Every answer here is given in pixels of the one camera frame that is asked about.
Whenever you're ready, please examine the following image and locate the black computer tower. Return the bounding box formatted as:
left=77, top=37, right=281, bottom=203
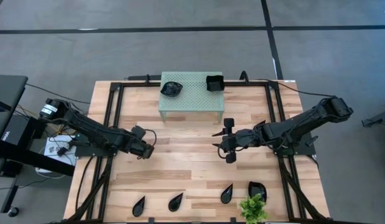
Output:
left=0, top=114, right=36, bottom=151

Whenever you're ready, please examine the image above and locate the black teardrop plate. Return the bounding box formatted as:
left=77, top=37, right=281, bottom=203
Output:
left=131, top=195, right=146, bottom=218
left=167, top=192, right=184, bottom=213
left=220, top=183, right=234, bottom=205

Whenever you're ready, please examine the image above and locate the white cable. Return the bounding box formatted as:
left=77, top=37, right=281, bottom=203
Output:
left=34, top=167, right=66, bottom=180

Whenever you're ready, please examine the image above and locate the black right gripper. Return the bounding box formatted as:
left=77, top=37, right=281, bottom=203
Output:
left=211, top=118, right=261, bottom=164

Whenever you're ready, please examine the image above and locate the left arm black supply cable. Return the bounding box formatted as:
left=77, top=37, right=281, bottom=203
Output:
left=25, top=83, right=91, bottom=105

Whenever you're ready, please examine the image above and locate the black square cup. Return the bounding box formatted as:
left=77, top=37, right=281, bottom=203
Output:
left=205, top=75, right=225, bottom=92

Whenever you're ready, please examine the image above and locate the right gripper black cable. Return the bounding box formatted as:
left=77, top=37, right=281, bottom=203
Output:
left=217, top=145, right=231, bottom=161

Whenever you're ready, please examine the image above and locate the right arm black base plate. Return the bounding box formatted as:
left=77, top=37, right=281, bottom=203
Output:
left=270, top=130, right=317, bottom=157

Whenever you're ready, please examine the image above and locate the small green artificial plant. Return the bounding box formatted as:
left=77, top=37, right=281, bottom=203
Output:
left=238, top=193, right=269, bottom=224

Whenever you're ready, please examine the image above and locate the white printed box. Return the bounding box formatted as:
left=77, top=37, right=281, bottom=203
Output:
left=44, top=134, right=78, bottom=166

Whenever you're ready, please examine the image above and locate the right arm black supply cable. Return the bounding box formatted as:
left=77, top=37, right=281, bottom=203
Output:
left=250, top=78, right=335, bottom=98

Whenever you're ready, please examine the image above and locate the black desk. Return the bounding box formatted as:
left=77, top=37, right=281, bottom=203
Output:
left=0, top=74, right=77, bottom=215

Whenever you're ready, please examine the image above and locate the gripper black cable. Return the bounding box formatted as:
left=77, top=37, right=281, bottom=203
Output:
left=217, top=145, right=231, bottom=161
left=144, top=128, right=158, bottom=160

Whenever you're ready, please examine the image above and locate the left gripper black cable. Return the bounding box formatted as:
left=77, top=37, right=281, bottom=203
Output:
left=144, top=128, right=158, bottom=160

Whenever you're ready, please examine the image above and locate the arm black supply cable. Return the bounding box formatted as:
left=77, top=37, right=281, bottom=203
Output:
left=250, top=78, right=335, bottom=98
left=25, top=83, right=91, bottom=105

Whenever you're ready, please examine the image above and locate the black rounded plate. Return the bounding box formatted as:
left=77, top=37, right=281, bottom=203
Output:
left=248, top=181, right=268, bottom=203

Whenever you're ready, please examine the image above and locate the black stand foot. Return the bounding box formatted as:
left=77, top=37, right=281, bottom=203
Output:
left=361, top=102, right=385, bottom=129

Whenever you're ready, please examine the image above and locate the green perforated metal riser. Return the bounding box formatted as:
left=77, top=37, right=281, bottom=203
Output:
left=158, top=71, right=226, bottom=123

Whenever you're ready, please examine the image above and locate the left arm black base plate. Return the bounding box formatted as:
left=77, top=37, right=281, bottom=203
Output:
left=74, top=133, right=119, bottom=157

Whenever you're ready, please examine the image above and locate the black aluminium table frame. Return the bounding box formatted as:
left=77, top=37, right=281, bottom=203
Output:
left=66, top=80, right=330, bottom=224

